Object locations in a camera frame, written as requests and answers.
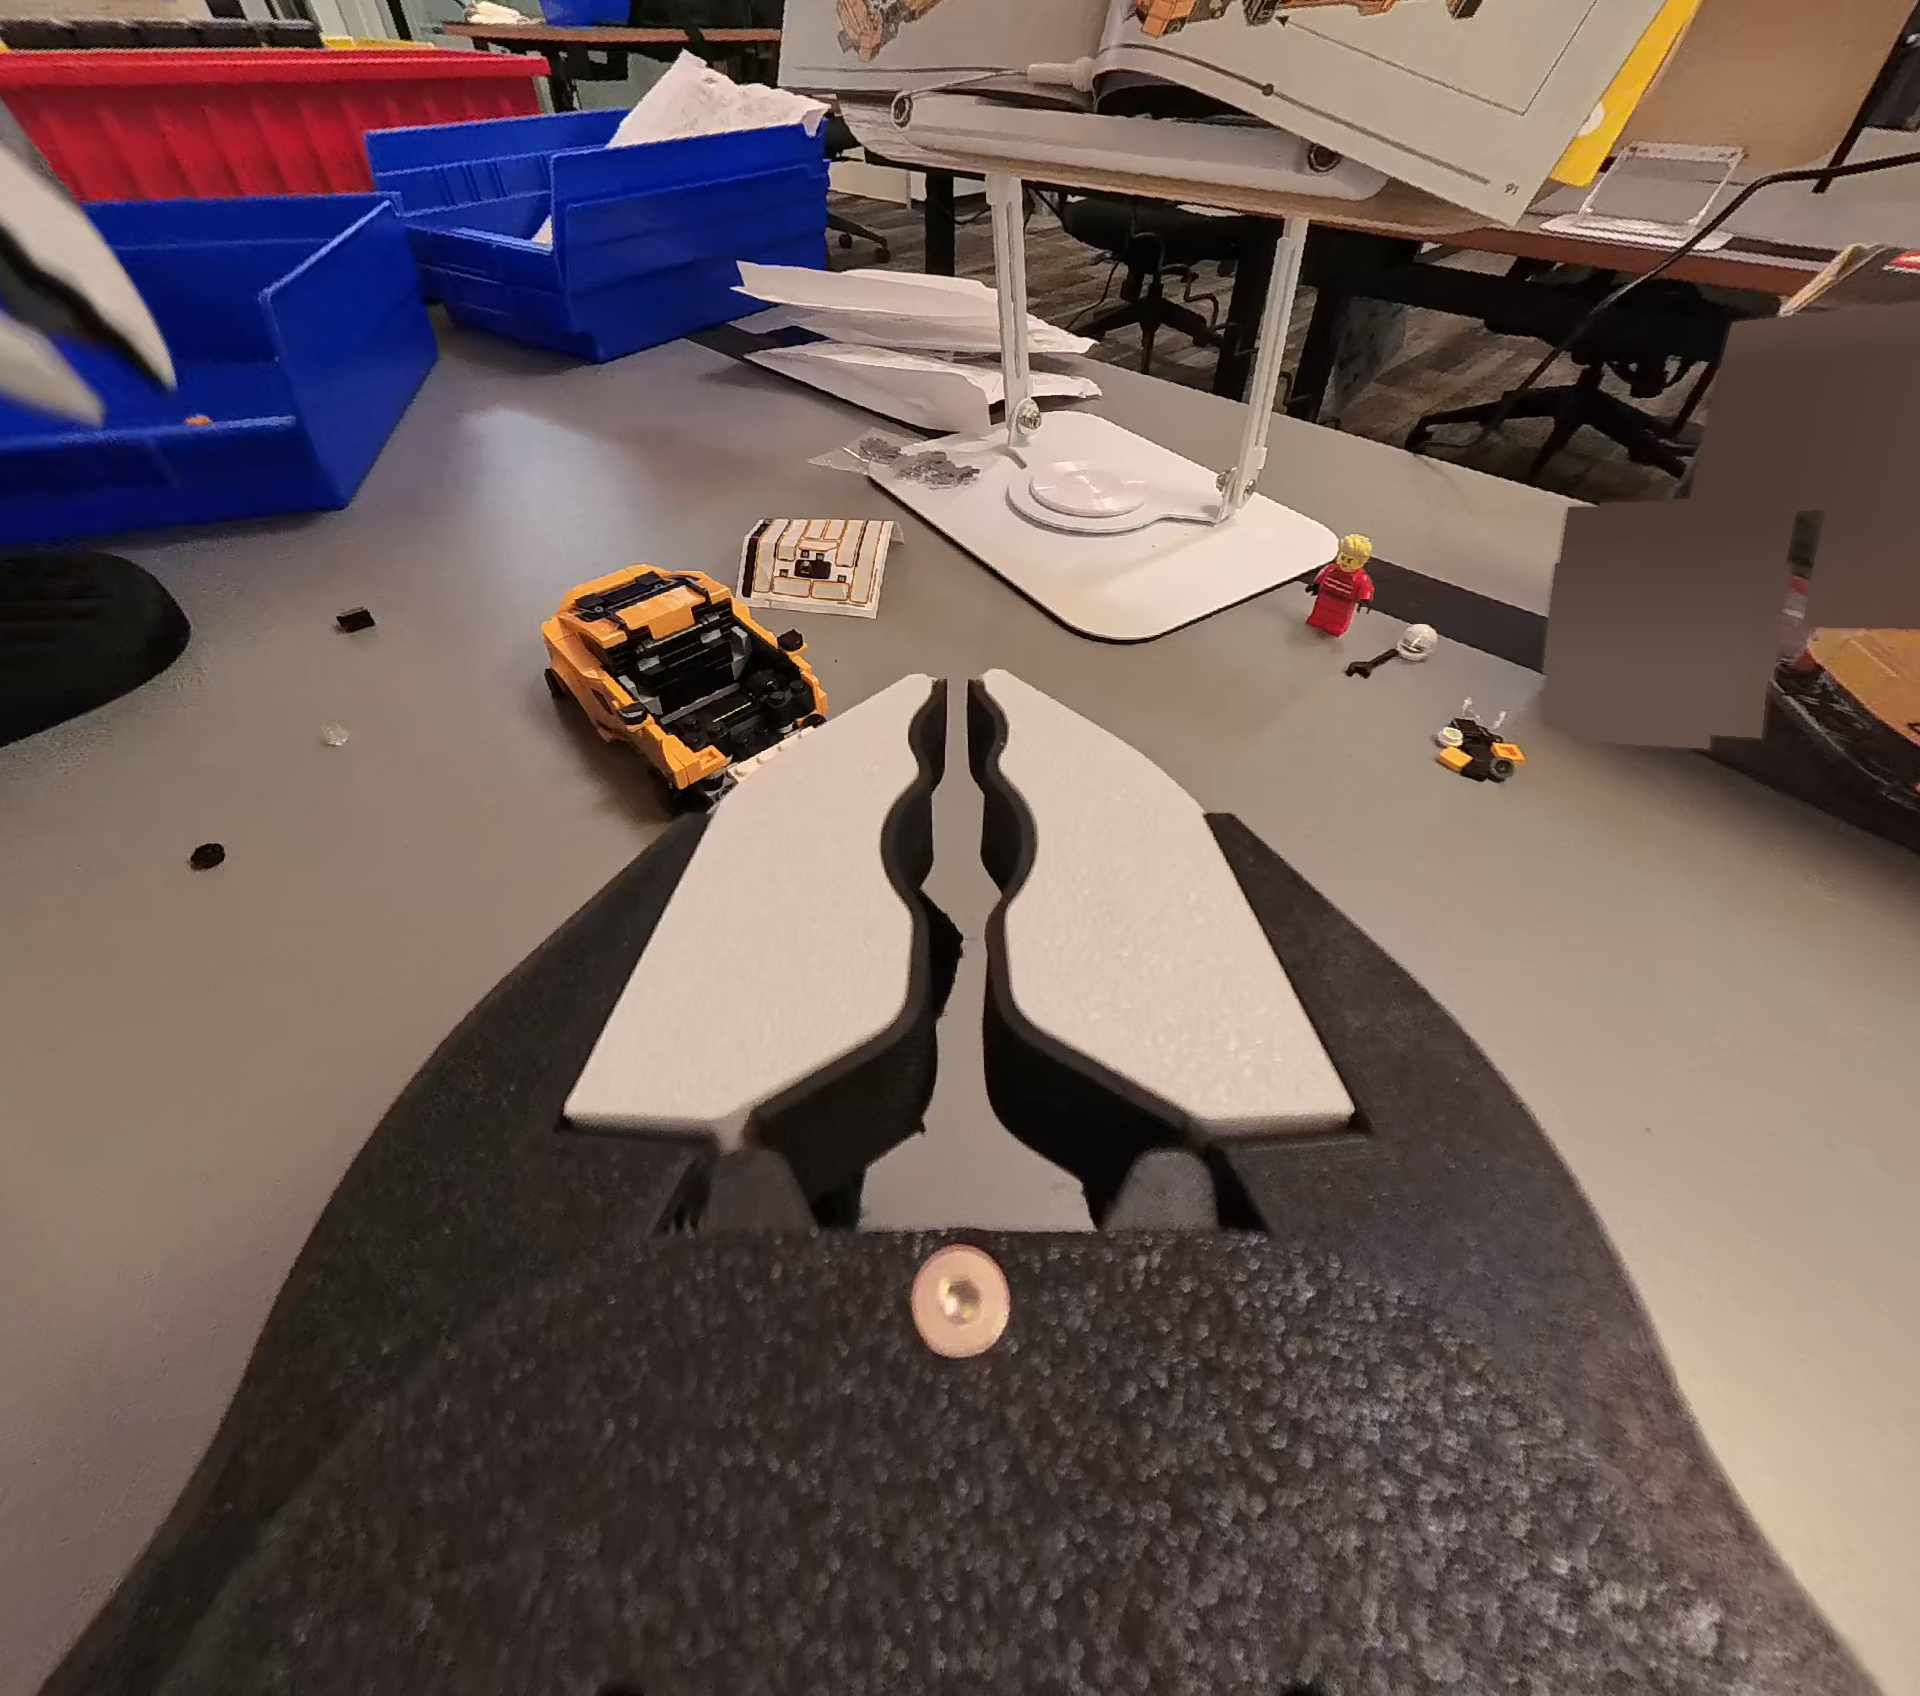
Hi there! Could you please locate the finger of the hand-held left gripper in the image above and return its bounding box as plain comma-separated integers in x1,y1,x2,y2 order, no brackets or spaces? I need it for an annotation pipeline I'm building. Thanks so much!
0,95,179,397
0,308,109,435

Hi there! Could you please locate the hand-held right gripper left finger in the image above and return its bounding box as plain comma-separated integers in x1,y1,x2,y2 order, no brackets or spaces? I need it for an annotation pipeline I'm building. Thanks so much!
562,671,964,1169

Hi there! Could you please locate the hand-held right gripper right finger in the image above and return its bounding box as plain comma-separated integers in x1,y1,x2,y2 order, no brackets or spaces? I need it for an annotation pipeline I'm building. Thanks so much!
964,668,1359,1197

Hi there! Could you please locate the orange lego car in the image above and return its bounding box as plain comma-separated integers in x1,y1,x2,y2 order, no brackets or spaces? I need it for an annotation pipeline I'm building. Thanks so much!
542,564,830,816

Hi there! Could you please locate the small orange black lego assembly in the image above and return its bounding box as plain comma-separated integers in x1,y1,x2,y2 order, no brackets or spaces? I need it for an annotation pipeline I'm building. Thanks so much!
1434,706,1528,786

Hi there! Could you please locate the red lego minifigure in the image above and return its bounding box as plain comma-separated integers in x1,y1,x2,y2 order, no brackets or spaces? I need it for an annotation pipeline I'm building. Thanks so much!
1304,532,1377,637

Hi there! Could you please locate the lego instruction booklet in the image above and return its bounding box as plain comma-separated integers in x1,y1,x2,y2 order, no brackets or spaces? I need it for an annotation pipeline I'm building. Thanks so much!
777,0,1754,226

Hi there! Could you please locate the red storage bin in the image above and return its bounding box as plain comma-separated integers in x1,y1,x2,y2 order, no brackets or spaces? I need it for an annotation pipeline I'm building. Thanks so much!
0,46,549,207

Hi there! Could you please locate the row of black bins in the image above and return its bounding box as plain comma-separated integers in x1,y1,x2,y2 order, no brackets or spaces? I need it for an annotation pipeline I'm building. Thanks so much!
0,14,325,54

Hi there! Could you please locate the blue storage bin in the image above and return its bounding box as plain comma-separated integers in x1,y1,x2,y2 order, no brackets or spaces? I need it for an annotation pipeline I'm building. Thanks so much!
364,107,832,365
0,191,439,548

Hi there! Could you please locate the white sticker sheet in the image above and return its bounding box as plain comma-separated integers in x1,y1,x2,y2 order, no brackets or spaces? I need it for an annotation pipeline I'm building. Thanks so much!
737,515,899,626

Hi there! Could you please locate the white booklet stand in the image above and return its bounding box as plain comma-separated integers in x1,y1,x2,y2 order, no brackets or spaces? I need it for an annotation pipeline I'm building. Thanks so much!
832,60,1394,646

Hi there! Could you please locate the round wooden table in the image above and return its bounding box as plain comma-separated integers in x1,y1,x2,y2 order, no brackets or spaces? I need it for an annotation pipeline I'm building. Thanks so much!
439,14,784,116

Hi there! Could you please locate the crumpled white paper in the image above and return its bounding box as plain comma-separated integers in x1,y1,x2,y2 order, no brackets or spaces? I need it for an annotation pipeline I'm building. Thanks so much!
602,49,830,149

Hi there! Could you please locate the black office chair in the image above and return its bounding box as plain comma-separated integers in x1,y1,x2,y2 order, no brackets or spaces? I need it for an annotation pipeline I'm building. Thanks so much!
1049,188,1250,359
1409,276,1731,486

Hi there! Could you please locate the wooden office desk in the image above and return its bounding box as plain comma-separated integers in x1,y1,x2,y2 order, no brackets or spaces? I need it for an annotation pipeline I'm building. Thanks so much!
899,154,1920,307

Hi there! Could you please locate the clear plastic holder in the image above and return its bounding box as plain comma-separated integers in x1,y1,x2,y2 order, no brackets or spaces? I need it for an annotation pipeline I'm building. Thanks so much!
1537,140,1751,237

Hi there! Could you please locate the yellow sheet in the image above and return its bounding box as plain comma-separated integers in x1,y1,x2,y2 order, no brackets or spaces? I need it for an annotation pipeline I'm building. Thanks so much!
1544,0,1721,191

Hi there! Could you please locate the light wooden panel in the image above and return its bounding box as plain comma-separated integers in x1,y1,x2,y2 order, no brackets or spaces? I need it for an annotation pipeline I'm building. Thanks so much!
1649,0,1920,177

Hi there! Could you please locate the black power cable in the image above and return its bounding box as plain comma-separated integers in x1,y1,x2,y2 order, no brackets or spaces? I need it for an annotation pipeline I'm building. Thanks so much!
1556,113,1920,381

